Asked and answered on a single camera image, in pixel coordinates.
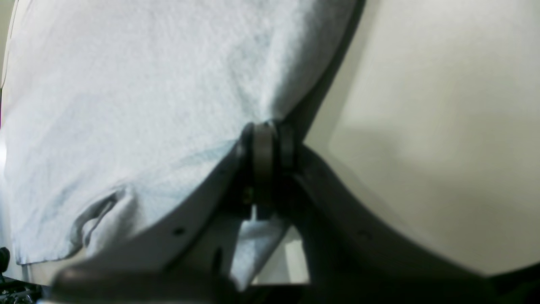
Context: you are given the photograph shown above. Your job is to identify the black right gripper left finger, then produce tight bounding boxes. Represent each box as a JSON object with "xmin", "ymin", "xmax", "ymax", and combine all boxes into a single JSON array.
[{"xmin": 51, "ymin": 122, "xmax": 276, "ymax": 304}]

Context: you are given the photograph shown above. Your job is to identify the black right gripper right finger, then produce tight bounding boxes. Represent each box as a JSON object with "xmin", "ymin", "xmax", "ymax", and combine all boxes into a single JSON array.
[{"xmin": 276, "ymin": 124, "xmax": 539, "ymax": 304}]

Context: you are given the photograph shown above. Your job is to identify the grey T-shirt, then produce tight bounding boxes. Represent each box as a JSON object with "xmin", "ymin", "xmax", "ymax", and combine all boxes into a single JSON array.
[{"xmin": 1, "ymin": 0, "xmax": 359, "ymax": 284}]

